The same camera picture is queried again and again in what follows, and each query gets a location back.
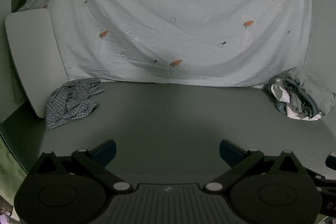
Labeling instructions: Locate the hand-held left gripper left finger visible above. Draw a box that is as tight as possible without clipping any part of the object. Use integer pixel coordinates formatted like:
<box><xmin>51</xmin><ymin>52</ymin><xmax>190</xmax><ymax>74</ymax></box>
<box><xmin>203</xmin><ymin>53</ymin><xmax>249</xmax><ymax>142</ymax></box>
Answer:
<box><xmin>28</xmin><ymin>139</ymin><xmax>134</xmax><ymax>195</ymax></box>

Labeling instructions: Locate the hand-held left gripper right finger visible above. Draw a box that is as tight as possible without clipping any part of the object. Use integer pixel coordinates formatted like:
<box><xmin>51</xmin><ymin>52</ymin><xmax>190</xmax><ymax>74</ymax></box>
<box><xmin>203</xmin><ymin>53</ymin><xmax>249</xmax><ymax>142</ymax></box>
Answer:
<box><xmin>203</xmin><ymin>139</ymin><xmax>313</xmax><ymax>195</ymax></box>

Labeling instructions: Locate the blue checked shirt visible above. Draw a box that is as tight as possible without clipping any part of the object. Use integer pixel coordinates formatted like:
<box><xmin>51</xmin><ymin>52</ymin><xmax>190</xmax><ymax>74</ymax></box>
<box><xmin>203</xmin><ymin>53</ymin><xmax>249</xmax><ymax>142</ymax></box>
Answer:
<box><xmin>45</xmin><ymin>78</ymin><xmax>105</xmax><ymax>130</ymax></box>

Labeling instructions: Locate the white garment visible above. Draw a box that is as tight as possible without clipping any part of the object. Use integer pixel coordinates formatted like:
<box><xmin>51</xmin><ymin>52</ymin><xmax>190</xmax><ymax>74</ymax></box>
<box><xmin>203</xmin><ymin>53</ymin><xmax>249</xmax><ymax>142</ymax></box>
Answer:
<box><xmin>271</xmin><ymin>78</ymin><xmax>323</xmax><ymax>121</ymax></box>

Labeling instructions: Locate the green fabric cover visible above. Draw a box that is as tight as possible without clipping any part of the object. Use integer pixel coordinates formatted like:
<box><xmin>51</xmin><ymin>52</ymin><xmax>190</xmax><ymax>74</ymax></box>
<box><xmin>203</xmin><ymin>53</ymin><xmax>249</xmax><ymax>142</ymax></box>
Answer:
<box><xmin>0</xmin><ymin>132</ymin><xmax>29</xmax><ymax>214</ymax></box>

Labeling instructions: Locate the grey folded garment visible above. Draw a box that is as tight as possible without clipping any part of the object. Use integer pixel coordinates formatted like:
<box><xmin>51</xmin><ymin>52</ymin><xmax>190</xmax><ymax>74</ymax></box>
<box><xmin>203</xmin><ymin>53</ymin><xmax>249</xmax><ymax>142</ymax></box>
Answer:
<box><xmin>285</xmin><ymin>67</ymin><xmax>336</xmax><ymax>118</ymax></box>

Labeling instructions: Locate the white rounded board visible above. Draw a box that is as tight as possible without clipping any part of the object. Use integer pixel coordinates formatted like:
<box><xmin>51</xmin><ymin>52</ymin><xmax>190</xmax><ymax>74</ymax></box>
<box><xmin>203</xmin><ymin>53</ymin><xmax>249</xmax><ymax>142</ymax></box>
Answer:
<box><xmin>5</xmin><ymin>8</ymin><xmax>66</xmax><ymax>119</ymax></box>

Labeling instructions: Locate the carrot print sheet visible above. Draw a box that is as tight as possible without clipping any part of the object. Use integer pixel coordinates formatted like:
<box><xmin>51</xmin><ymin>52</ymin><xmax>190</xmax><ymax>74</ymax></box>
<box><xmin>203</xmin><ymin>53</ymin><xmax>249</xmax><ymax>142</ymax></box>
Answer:
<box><xmin>20</xmin><ymin>0</ymin><xmax>313</xmax><ymax>88</ymax></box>

